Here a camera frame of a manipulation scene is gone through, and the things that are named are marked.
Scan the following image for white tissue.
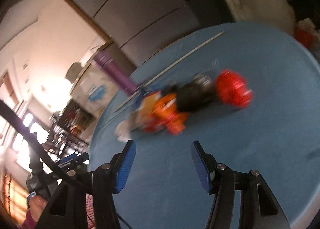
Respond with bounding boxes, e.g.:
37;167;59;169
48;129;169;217
114;120;132;143

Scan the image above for red plastic bag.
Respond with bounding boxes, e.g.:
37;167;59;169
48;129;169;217
215;69;253;108

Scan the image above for black plastic bag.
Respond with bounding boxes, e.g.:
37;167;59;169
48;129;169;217
161;74;219;113

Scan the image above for orange plastic bag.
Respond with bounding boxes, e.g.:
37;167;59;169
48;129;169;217
136;91;189;135

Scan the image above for red mesh trash basket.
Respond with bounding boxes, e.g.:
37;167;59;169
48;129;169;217
86;194;96;229

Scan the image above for white chest freezer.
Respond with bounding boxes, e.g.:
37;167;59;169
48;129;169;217
70;42;119;119

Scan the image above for white rice cooker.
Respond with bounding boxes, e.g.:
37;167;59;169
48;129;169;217
65;62;82;83

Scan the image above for purple thermos bottle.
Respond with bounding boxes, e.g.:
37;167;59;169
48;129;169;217
93;51;137;96

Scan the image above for white thin stick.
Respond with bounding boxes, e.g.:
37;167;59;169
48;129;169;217
114;31;226;113

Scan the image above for grey cabinet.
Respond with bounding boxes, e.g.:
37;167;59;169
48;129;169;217
71;0;200;66

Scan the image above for black cable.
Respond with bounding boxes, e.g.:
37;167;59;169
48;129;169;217
0;99;94;194

